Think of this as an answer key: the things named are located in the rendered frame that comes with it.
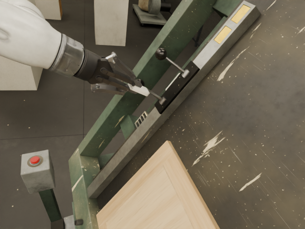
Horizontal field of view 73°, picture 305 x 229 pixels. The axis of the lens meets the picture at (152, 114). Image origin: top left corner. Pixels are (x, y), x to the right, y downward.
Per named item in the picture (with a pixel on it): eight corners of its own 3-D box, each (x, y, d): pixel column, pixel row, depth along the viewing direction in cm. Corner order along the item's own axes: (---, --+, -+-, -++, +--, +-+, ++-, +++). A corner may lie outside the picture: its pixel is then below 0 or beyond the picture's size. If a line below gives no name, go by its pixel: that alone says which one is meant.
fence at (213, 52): (94, 188, 98) (86, 188, 96) (249, 8, 62) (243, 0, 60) (96, 198, 95) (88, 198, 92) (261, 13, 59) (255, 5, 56)
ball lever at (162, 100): (162, 103, 74) (130, 83, 70) (168, 96, 73) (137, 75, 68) (163, 109, 71) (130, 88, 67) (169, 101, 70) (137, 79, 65)
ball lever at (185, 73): (184, 78, 70) (152, 54, 67) (192, 69, 68) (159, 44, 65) (185, 82, 66) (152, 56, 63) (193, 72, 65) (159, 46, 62)
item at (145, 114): (140, 124, 86) (134, 123, 84) (150, 112, 83) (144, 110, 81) (143, 131, 83) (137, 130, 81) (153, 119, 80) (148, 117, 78)
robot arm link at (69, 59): (64, 43, 43) (90, 56, 47) (61, 26, 49) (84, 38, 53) (46, 77, 47) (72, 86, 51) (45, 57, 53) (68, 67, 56)
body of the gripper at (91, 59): (71, 82, 51) (104, 94, 57) (87, 54, 47) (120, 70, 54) (68, 67, 56) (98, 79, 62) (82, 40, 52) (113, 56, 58)
